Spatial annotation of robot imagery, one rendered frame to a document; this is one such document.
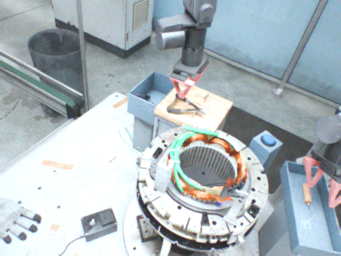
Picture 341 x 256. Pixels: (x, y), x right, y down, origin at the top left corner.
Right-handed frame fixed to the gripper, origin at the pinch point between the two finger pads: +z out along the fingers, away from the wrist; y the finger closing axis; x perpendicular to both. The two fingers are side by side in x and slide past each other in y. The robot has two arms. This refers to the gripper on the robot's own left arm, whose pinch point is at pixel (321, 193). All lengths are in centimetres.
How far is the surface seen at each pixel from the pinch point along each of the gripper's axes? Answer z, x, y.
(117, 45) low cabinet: 3, -52, -256
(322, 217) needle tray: 8.0, 5.4, -1.8
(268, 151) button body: -0.2, -3.2, -21.6
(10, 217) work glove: 33, -76, -25
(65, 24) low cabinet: -3, -110, -300
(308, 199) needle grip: 5.2, 2.2, -5.4
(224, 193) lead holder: -3.5, -29.2, 9.0
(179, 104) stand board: -6.6, -30.1, -35.8
